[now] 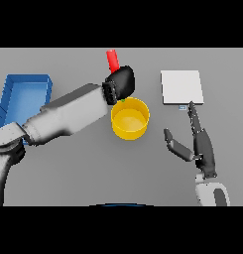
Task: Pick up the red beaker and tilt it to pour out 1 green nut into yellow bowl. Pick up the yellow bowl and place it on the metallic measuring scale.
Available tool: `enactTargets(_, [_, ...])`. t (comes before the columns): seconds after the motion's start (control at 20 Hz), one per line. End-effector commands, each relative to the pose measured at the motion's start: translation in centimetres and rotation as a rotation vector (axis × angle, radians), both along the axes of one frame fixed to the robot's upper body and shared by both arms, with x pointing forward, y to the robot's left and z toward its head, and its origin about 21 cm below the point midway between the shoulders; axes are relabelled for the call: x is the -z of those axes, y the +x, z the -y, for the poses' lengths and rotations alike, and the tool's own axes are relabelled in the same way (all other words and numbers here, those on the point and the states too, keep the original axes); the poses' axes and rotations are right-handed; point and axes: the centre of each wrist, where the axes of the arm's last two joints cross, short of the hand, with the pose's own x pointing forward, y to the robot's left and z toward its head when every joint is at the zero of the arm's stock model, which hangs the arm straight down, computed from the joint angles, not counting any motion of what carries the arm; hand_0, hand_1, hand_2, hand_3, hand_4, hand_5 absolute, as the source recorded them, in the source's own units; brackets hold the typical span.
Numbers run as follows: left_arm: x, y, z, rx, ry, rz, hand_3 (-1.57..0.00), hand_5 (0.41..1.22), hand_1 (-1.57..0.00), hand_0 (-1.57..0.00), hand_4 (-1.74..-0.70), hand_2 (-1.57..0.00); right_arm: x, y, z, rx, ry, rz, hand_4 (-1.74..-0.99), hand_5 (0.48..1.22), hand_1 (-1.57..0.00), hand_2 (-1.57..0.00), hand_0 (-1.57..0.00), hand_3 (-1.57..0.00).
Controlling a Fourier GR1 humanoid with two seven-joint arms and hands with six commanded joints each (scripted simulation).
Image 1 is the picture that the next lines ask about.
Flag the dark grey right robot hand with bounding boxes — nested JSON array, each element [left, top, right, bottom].
[[163, 100, 218, 180]]

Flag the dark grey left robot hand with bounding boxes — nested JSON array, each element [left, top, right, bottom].
[[102, 64, 136, 106]]

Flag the red beaker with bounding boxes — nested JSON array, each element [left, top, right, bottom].
[[105, 49, 121, 74]]

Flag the pale square measuring scale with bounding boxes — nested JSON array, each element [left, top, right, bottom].
[[160, 69, 205, 110]]

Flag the yellow bowl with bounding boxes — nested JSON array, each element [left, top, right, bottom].
[[110, 96, 151, 141]]

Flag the blue tray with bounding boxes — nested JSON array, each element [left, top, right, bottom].
[[0, 73, 54, 146]]

